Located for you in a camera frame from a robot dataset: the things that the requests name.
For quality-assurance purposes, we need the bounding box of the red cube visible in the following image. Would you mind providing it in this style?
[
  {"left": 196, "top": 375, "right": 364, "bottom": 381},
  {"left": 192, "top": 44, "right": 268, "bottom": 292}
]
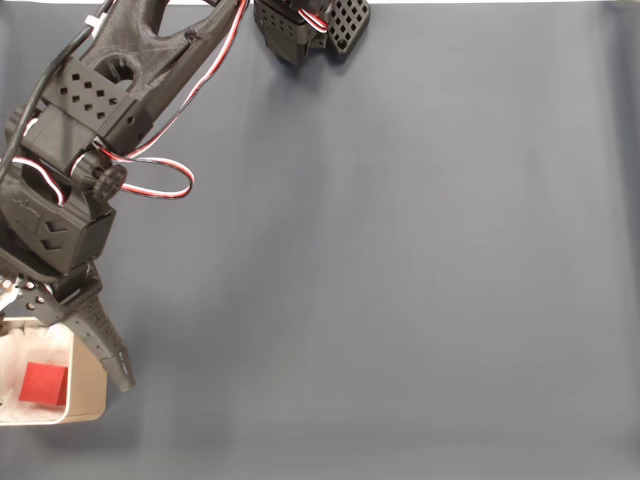
[{"left": 18, "top": 362, "right": 70, "bottom": 407}]

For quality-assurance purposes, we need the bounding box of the beige open box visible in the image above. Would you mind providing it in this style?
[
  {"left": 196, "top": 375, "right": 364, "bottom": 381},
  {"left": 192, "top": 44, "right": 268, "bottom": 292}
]
[{"left": 0, "top": 315, "right": 109, "bottom": 428}]

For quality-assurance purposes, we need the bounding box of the white padding sheet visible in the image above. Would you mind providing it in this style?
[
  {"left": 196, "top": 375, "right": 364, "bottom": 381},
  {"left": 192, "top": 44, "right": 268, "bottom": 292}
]
[{"left": 0, "top": 322, "right": 75, "bottom": 420}]

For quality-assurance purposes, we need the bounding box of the white camera board mount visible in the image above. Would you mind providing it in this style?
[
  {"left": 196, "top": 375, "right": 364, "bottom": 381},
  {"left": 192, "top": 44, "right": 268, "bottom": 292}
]
[{"left": 0, "top": 277, "right": 21, "bottom": 314}]

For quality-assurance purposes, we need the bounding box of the red white black servo cable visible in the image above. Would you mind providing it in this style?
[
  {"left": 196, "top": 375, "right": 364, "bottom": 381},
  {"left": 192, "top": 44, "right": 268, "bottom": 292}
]
[
  {"left": 9, "top": 157, "right": 69, "bottom": 207},
  {"left": 293, "top": 3, "right": 330, "bottom": 30},
  {"left": 92, "top": 0, "right": 251, "bottom": 202}
]

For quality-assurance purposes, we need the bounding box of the black camera cable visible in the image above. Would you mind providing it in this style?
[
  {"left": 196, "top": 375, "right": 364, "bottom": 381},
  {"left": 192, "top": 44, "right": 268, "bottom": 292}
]
[{"left": 0, "top": 0, "right": 116, "bottom": 184}]

